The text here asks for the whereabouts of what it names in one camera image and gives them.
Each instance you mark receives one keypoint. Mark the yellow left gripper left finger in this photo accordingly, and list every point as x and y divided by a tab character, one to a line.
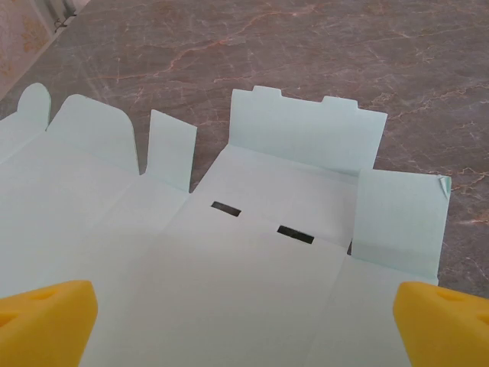
42	325

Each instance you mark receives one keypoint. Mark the light teal cloth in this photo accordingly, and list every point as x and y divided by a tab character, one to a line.
214	290

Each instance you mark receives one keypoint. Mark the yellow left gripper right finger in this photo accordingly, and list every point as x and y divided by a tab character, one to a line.
447	329

